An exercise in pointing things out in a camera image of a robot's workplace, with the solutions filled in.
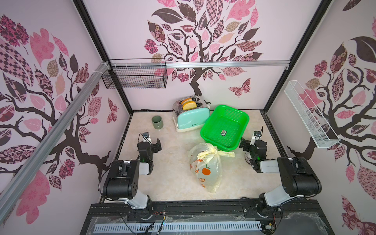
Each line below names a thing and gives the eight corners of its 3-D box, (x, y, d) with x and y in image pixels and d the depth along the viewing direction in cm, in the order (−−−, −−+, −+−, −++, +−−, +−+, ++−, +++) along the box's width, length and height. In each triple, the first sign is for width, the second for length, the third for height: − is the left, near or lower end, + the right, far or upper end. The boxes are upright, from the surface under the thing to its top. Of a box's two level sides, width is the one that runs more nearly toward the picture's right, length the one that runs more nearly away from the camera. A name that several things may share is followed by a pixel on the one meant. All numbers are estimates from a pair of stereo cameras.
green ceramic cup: (153, 129, 111) (150, 123, 105) (154, 121, 116) (152, 115, 110) (162, 129, 111) (161, 123, 105) (163, 121, 116) (162, 115, 110)
